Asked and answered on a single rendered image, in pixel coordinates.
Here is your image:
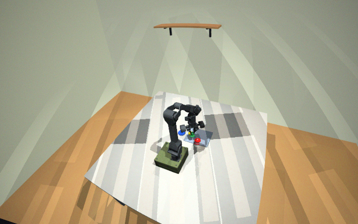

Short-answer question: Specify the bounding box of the blue gear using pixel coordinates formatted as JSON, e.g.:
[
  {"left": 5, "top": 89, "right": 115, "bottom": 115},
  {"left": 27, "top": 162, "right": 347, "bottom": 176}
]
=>
[{"left": 178, "top": 130, "right": 185, "bottom": 136}]

